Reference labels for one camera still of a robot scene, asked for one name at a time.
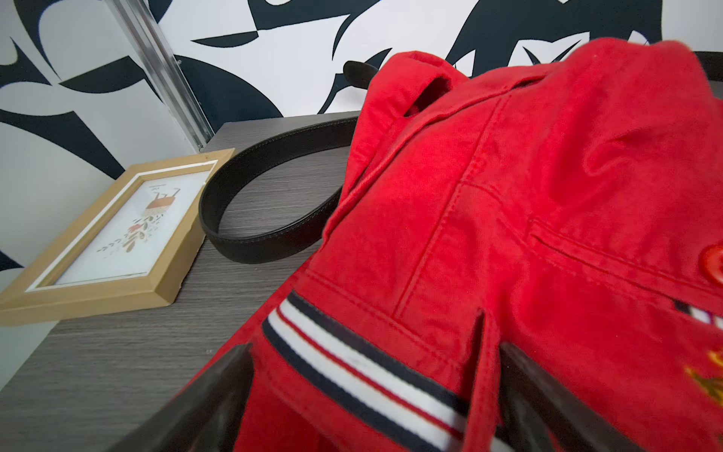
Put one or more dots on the red trousers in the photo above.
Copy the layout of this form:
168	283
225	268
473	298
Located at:
359	360

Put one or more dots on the wooden framed picture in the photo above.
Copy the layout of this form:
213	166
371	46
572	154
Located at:
131	250

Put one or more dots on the black leather belt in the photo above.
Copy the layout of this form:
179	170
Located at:
248	192

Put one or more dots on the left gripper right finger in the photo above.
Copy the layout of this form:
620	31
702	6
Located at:
537	410

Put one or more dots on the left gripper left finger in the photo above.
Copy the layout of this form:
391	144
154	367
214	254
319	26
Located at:
206	416

